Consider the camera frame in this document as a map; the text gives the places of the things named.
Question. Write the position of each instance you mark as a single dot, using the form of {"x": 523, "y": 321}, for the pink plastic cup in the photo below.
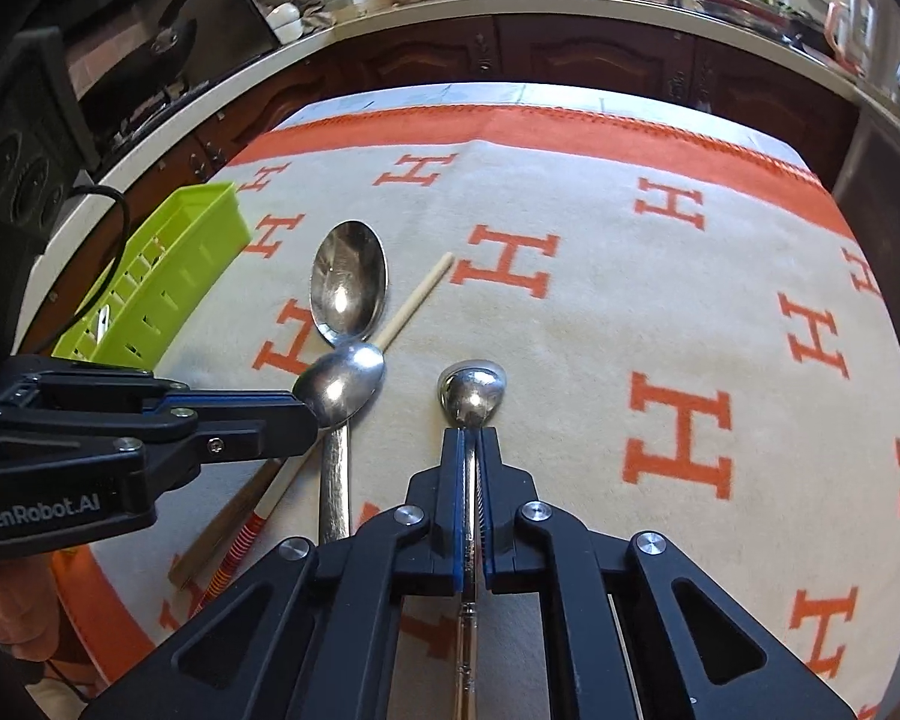
{"x": 844, "y": 34}

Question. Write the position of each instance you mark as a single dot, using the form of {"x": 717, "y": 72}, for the white bowl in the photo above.
{"x": 285, "y": 21}

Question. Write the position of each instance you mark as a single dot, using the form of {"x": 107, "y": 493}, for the dark brown wooden chopstick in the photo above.
{"x": 217, "y": 532}

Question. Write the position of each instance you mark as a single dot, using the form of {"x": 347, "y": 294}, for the black stove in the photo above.
{"x": 180, "y": 37}

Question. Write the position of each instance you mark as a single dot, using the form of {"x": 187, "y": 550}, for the deep-bowled metal spoon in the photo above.
{"x": 471, "y": 394}

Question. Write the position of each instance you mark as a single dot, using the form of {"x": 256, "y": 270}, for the orange and cream printed blanket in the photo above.
{"x": 607, "y": 277}

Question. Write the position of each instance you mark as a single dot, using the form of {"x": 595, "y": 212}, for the clear plastic pitcher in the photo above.
{"x": 874, "y": 19}

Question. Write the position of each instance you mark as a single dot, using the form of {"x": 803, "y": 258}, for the cream kitchen countertop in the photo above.
{"x": 570, "y": 1}

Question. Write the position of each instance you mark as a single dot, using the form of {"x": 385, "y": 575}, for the small metal spoon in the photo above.
{"x": 345, "y": 382}

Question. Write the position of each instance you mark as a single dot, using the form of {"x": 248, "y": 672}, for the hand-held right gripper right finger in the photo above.
{"x": 486, "y": 495}

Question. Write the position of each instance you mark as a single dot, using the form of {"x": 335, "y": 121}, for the green plastic utensil tray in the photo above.
{"x": 195, "y": 240}

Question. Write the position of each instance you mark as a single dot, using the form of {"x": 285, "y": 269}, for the large metal spoon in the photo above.
{"x": 349, "y": 277}

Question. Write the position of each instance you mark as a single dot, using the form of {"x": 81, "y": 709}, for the dark wooden kitchen cabinets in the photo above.
{"x": 570, "y": 52}

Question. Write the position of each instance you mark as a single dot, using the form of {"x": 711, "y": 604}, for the person's left hand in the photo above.
{"x": 19, "y": 604}

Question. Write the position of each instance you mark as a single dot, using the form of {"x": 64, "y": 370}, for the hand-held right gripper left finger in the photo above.
{"x": 461, "y": 495}

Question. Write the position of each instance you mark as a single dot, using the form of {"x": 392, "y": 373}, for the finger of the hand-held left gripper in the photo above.
{"x": 82, "y": 386}
{"x": 255, "y": 431}

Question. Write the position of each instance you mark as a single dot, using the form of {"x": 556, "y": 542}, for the cream chopstick red striped end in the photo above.
{"x": 412, "y": 300}

